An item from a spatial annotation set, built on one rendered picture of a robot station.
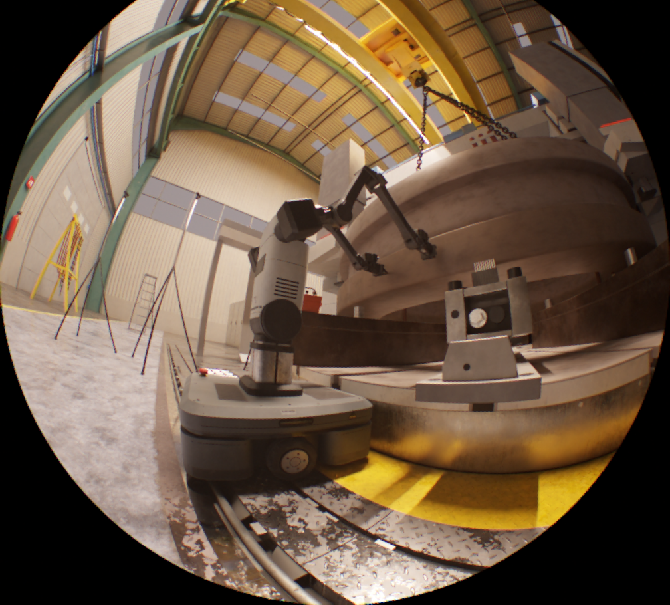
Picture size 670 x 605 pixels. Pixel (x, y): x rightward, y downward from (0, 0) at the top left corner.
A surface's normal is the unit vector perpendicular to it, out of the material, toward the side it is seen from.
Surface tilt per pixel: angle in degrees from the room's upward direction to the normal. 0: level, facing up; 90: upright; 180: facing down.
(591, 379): 90
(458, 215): 90
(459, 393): 90
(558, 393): 90
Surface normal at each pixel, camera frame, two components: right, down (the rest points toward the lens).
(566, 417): -0.62, -0.29
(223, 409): 0.43, -0.85
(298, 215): 0.56, -0.26
